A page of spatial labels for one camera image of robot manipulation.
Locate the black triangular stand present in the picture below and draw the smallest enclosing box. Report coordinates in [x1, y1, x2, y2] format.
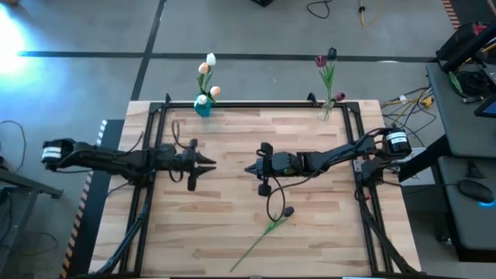
[466, 160, 485, 179]

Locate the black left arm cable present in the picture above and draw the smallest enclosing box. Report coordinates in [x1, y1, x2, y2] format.
[170, 119, 195, 150]

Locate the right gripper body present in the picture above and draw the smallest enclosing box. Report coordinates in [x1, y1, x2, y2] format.
[255, 142, 304, 197]

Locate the black screen device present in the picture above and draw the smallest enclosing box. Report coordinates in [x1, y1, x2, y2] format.
[474, 95, 496, 119]

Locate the green loose leaf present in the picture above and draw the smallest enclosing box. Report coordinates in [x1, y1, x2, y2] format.
[448, 71, 464, 95]

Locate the maroon artificial tulip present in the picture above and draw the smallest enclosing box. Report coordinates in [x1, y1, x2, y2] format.
[314, 54, 333, 112]

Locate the black equipment stand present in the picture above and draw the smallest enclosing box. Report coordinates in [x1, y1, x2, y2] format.
[436, 21, 496, 74]

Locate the black aluminium table frame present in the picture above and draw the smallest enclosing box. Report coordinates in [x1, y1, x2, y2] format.
[91, 92, 422, 279]

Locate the dark grey desk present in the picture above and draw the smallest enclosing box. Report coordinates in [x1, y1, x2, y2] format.
[437, 154, 496, 261]

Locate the black floor cable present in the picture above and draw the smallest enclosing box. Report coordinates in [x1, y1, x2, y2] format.
[305, 0, 331, 19]

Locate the black artificial tulip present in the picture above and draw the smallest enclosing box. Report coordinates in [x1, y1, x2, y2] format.
[229, 205, 295, 274]
[326, 46, 338, 105]

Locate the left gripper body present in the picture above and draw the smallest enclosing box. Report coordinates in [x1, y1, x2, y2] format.
[156, 138, 199, 192]

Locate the floor cable bundle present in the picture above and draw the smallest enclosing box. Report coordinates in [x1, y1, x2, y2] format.
[381, 85, 438, 135]

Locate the peach artificial tulip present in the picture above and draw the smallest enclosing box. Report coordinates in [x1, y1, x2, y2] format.
[207, 85, 222, 105]
[196, 62, 211, 98]

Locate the black computer mouse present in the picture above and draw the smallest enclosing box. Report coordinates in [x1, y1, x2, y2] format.
[458, 178, 496, 205]

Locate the clear glass vase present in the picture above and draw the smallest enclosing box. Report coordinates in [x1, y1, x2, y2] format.
[316, 98, 335, 122]

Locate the grey control box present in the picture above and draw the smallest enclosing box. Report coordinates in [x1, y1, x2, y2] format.
[398, 146, 437, 188]

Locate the reddish purple artificial tulip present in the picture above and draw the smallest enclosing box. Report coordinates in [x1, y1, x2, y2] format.
[328, 91, 347, 112]

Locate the blue textured glass vase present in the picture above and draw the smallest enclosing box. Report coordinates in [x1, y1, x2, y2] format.
[193, 92, 213, 118]

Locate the dark side table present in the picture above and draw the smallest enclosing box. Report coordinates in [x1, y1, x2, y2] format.
[0, 166, 64, 249]

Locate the striped hazard tape strip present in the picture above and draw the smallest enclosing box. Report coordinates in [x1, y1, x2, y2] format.
[60, 119, 109, 279]

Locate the black floor platform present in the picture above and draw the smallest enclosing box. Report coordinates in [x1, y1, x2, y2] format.
[64, 119, 127, 278]

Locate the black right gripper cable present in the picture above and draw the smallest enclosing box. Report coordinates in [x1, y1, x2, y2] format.
[265, 174, 311, 223]

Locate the yellow floor cable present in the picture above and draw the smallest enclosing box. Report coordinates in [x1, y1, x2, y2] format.
[358, 0, 385, 27]

